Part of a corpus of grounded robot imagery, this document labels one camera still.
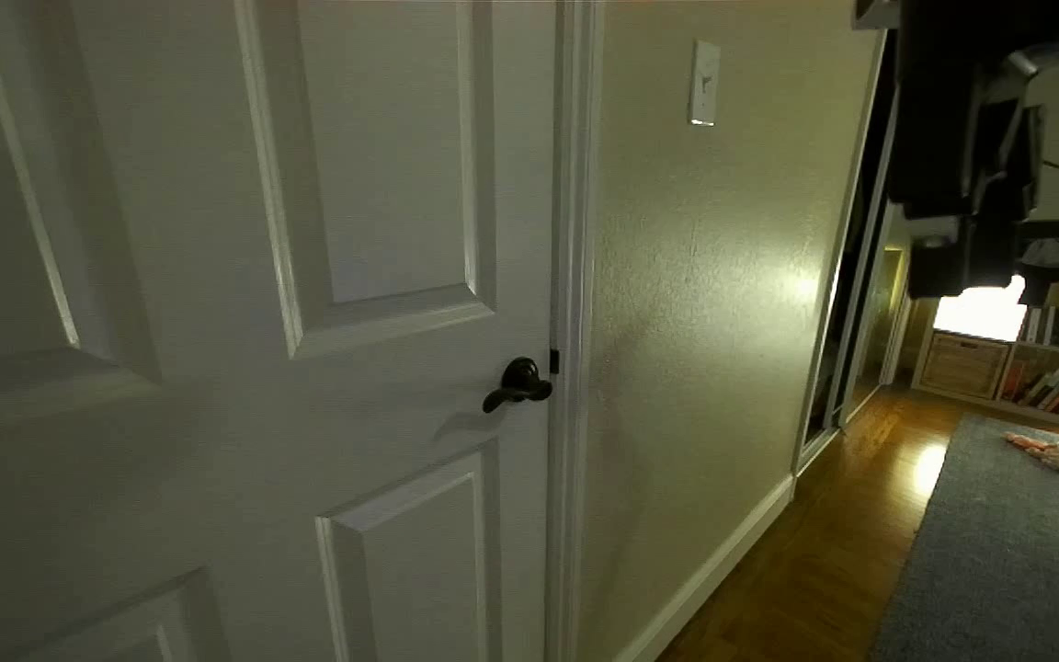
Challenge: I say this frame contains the black lever door handle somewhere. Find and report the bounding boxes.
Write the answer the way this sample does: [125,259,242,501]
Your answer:
[479,355,554,415]

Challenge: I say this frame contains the wooden bookshelf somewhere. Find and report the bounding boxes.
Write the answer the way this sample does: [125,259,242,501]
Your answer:
[908,271,1059,434]

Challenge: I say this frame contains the slanted red books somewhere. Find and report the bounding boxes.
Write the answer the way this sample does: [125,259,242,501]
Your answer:
[1000,360,1059,422]

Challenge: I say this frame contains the white panelled door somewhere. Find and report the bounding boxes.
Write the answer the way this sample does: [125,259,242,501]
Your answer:
[0,0,562,662]

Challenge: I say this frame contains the bright white screen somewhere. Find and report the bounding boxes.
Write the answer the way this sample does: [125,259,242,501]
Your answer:
[929,271,1033,347]

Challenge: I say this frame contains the dark framed sliding closet door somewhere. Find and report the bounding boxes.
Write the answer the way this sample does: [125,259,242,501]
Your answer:
[793,31,912,476]

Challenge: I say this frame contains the white baseboard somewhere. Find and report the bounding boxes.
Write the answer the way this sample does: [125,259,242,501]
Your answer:
[610,476,800,662]

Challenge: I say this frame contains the white light switch plate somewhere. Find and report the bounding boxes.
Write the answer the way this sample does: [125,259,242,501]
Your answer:
[686,38,725,133]

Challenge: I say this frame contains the grey rug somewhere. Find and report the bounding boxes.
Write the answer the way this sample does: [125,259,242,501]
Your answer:
[868,413,1059,662]

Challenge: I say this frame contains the white door frame trim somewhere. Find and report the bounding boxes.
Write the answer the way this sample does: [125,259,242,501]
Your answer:
[544,0,606,662]

